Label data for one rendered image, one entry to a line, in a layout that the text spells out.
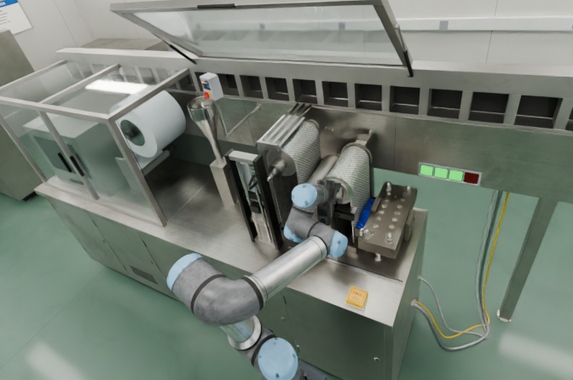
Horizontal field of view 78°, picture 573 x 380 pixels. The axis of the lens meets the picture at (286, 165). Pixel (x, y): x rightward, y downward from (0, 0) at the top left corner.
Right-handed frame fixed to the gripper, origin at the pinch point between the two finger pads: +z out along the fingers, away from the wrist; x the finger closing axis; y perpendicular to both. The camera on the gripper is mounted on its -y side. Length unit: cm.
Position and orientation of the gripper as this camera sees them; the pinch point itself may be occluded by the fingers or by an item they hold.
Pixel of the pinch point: (336, 198)
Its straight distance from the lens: 146.8
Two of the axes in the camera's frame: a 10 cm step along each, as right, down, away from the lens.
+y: 1.8, -9.8, -0.3
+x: -8.7, -1.7, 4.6
